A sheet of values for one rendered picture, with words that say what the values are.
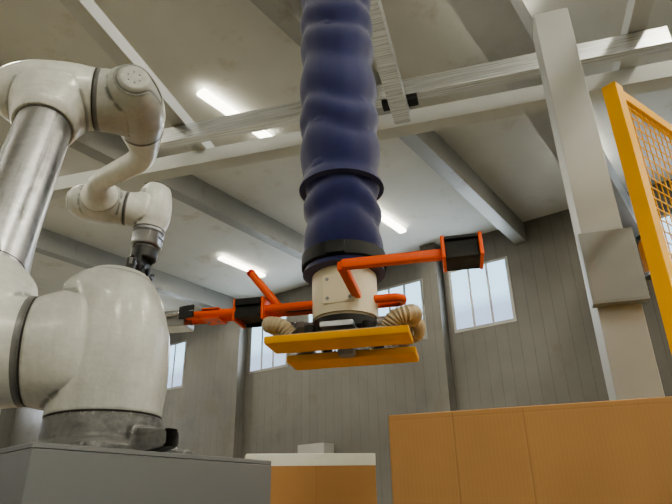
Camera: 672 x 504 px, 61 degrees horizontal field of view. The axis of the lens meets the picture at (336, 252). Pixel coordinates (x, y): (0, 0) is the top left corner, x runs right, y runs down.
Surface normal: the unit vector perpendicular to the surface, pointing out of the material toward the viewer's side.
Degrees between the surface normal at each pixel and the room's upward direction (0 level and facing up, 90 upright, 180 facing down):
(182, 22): 180
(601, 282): 90
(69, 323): 83
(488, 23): 180
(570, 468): 90
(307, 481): 90
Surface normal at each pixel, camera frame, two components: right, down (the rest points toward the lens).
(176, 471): 0.81, -0.26
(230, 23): 0.02, 0.91
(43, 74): 0.19, -0.59
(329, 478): 0.17, -0.41
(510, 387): -0.59, -0.32
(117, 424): 0.59, -0.45
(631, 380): -0.27, -0.39
